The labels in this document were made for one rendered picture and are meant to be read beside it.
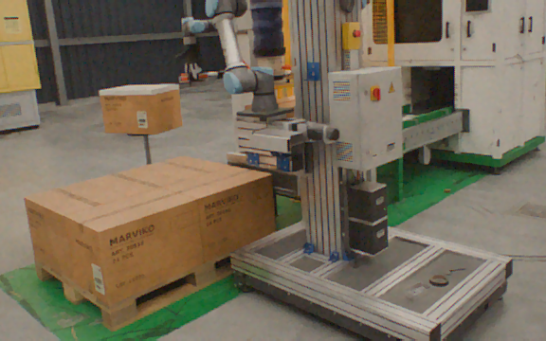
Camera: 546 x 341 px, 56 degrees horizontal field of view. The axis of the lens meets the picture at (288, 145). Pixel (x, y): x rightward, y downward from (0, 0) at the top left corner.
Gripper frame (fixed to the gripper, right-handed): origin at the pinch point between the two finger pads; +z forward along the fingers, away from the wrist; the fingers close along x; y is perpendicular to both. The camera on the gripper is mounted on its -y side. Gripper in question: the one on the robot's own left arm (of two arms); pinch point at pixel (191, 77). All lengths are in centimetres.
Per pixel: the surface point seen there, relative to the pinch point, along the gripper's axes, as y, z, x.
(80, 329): -91, 120, -29
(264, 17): 54, -33, -7
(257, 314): -16, 120, -81
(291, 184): 48, 73, -32
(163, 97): 44, 28, 150
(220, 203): -4, 73, -31
